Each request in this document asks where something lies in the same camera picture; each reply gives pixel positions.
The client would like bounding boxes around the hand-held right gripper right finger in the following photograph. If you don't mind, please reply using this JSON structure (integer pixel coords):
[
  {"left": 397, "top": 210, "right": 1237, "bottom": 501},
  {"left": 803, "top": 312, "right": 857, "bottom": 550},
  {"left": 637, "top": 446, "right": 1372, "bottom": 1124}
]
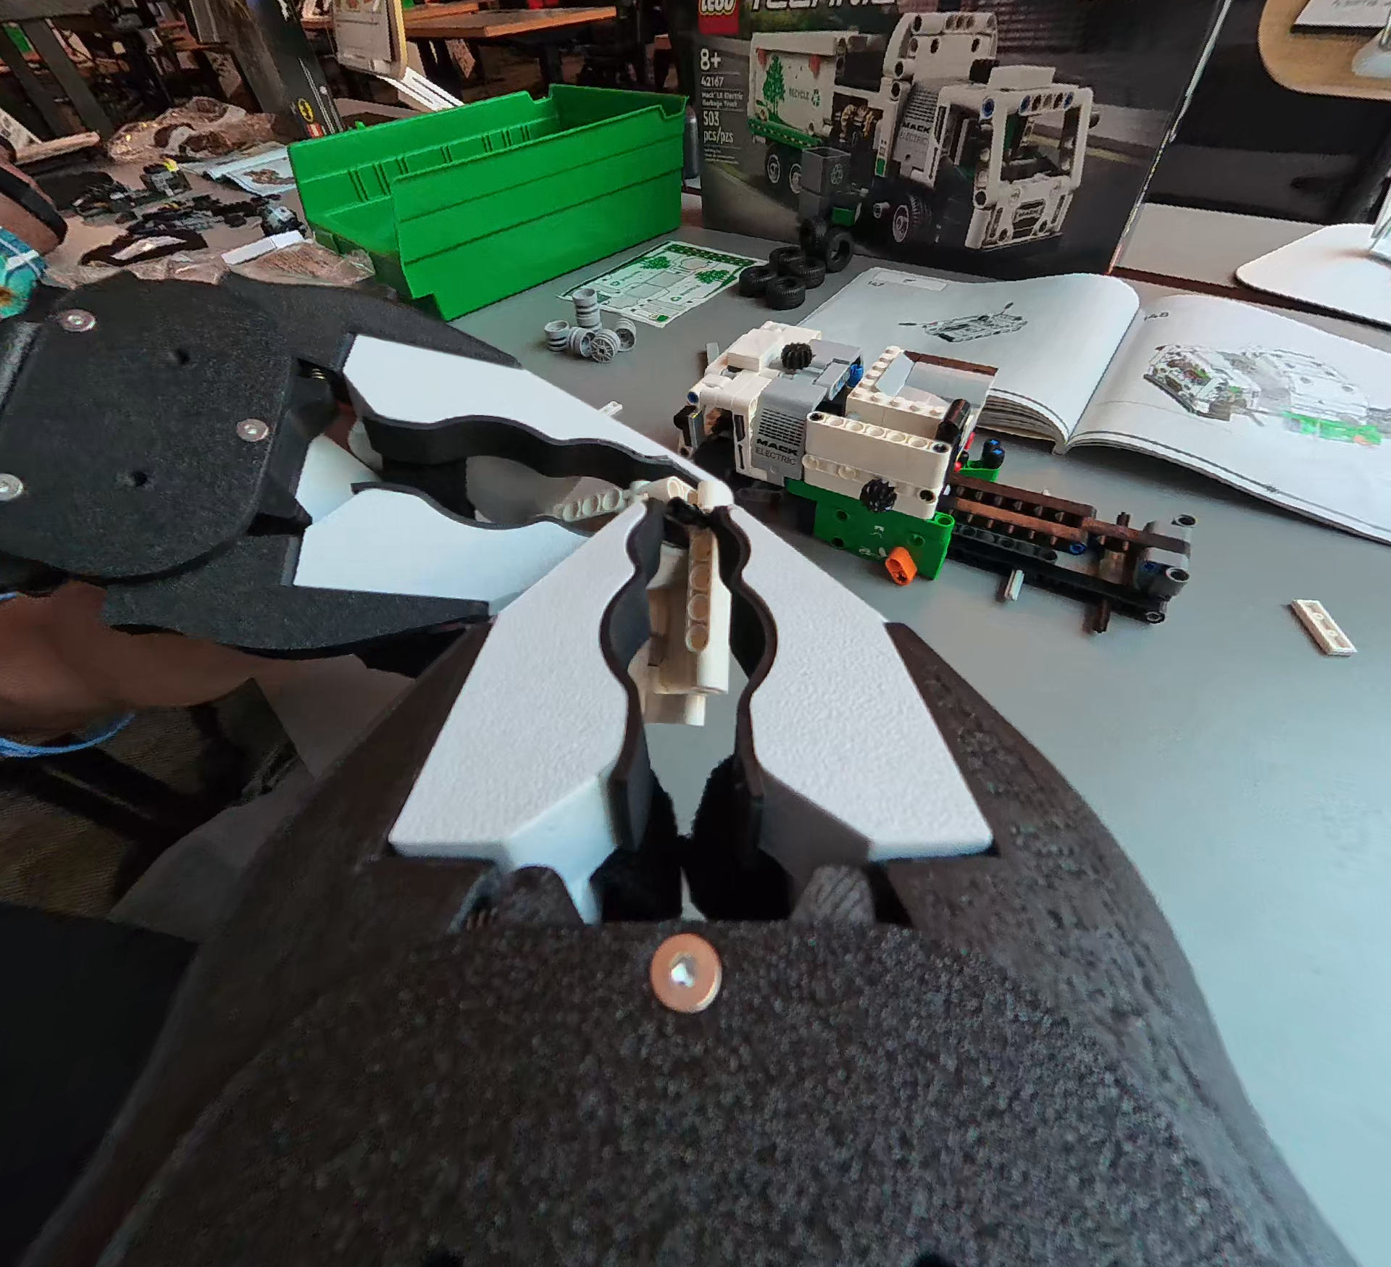
[{"left": 708, "top": 502, "right": 994, "bottom": 863}]

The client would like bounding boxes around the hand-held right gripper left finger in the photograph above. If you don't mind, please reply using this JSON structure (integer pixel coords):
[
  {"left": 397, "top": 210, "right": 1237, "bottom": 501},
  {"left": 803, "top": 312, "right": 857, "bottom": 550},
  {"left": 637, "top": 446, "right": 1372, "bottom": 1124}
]
[{"left": 387, "top": 501, "right": 669, "bottom": 929}]

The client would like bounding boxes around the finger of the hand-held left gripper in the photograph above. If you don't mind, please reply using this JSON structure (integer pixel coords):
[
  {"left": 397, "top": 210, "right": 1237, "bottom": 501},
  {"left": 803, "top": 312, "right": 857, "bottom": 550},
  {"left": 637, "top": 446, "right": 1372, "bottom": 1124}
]
[
  {"left": 335, "top": 332, "right": 711, "bottom": 492},
  {"left": 291, "top": 487, "right": 614, "bottom": 631}
]

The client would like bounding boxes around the white lego subassembly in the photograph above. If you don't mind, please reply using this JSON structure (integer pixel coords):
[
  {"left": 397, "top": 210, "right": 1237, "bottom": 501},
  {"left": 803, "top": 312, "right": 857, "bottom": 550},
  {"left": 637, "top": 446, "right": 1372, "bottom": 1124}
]
[{"left": 543, "top": 481, "right": 741, "bottom": 727}]

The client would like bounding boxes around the partly built lego truck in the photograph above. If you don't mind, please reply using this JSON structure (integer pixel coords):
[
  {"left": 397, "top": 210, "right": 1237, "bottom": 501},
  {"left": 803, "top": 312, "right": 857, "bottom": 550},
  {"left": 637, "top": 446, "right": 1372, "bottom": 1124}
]
[{"left": 675, "top": 322, "right": 1197, "bottom": 633}]

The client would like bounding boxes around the pile of black lego tyres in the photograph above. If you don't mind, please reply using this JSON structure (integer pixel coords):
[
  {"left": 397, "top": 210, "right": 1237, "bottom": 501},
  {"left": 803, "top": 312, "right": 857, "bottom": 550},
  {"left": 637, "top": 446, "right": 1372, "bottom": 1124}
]
[{"left": 741, "top": 223, "right": 857, "bottom": 310}]

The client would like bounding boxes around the dark lego set box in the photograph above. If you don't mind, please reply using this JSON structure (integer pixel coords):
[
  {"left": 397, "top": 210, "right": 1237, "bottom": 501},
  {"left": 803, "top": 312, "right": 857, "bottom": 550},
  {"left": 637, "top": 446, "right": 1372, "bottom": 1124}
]
[{"left": 686, "top": 0, "right": 1298, "bottom": 277}]

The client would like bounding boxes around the person's left hand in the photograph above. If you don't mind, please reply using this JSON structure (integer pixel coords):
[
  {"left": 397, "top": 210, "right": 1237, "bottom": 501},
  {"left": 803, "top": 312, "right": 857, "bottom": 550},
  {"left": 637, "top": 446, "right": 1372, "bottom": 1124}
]
[{"left": 0, "top": 586, "right": 267, "bottom": 738}]

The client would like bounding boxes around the group of grey wheel hubs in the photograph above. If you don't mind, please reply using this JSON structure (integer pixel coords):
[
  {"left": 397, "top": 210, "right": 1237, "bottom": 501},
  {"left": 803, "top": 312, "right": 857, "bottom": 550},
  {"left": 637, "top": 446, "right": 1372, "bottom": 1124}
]
[{"left": 543, "top": 285, "right": 638, "bottom": 362}]

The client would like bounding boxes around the green plastic bin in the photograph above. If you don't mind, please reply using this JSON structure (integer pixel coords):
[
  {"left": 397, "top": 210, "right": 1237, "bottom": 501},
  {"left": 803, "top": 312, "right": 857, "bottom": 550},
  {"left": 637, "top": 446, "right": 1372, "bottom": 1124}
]
[{"left": 287, "top": 83, "right": 689, "bottom": 325}]

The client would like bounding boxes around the green printed sticker sheet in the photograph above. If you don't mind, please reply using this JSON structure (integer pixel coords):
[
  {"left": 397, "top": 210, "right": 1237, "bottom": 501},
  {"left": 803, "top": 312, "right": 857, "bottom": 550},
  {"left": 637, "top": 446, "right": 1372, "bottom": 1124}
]
[{"left": 557, "top": 241, "right": 767, "bottom": 332}]

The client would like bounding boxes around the clear plastic bags pile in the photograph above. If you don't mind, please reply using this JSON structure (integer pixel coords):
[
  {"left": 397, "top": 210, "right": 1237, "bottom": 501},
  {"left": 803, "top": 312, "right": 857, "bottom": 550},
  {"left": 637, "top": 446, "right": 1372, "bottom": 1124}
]
[{"left": 50, "top": 99, "right": 377, "bottom": 288}]

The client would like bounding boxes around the open instruction booklet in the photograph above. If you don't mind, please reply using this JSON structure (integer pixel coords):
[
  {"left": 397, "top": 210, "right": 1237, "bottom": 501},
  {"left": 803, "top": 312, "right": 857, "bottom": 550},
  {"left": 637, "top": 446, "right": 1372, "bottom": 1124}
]
[{"left": 797, "top": 267, "right": 1391, "bottom": 543}]

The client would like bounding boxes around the dark tall cardboard box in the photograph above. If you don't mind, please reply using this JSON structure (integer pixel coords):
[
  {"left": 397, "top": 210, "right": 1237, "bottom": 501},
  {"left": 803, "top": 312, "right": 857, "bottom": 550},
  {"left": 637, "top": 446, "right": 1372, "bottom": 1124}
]
[{"left": 157, "top": 0, "right": 345, "bottom": 138}]

